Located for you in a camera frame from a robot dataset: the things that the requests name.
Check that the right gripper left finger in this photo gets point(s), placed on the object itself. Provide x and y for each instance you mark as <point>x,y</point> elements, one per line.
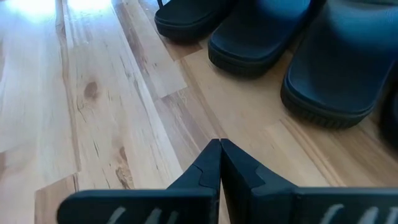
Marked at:
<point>192,180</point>

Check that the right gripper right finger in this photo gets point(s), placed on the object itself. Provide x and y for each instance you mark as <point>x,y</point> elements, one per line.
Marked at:
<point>248,193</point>

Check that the black textured slide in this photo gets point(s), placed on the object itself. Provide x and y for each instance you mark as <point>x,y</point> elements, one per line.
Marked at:
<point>392,118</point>
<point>335,71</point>

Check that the black striped slide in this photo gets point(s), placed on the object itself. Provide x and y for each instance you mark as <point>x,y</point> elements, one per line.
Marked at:
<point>258,34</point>
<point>186,18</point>

